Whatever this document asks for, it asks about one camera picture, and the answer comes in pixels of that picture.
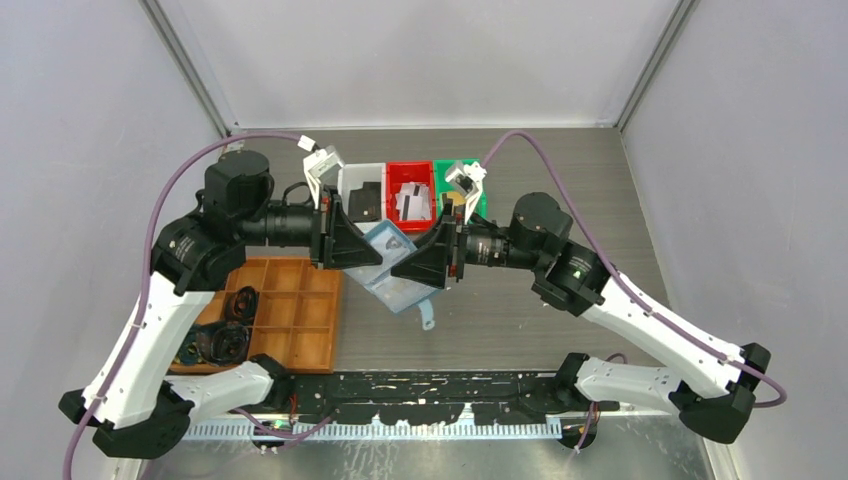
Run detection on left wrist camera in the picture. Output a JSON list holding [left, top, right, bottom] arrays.
[[303, 145, 346, 204]]

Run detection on black cards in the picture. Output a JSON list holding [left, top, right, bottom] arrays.
[[347, 182, 382, 223]]

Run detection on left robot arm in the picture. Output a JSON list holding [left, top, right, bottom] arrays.
[[59, 146, 382, 460]]

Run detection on white plastic bin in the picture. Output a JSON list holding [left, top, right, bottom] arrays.
[[338, 163, 387, 233]]

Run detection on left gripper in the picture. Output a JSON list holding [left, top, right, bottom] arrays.
[[236, 184, 383, 269]]

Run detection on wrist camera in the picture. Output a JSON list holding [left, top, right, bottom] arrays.
[[445, 160, 487, 224], [303, 145, 346, 204]]

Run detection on green plastic bin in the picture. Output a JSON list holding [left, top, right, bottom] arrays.
[[433, 158, 487, 218]]

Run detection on blue card holder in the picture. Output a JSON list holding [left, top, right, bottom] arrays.
[[344, 220, 439, 331]]

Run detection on gold cards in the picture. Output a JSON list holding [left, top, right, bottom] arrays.
[[438, 191, 466, 217]]

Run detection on wooden compartment tray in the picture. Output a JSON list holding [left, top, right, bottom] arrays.
[[169, 257, 343, 375]]

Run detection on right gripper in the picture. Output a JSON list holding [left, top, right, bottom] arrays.
[[391, 197, 546, 288]]

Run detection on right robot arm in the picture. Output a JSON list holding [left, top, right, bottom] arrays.
[[391, 192, 771, 444]]

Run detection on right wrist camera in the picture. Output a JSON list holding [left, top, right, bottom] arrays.
[[445, 160, 487, 224]]

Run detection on red plastic bin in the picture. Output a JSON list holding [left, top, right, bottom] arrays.
[[384, 161, 436, 234]]

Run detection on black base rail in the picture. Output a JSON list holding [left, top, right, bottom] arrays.
[[242, 371, 588, 426]]

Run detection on white cards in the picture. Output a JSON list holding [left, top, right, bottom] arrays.
[[395, 182, 432, 221]]

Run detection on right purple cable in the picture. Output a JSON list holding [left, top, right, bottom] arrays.
[[480, 129, 788, 453]]

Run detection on black straps bundle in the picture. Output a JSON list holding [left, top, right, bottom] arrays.
[[175, 286, 260, 367]]

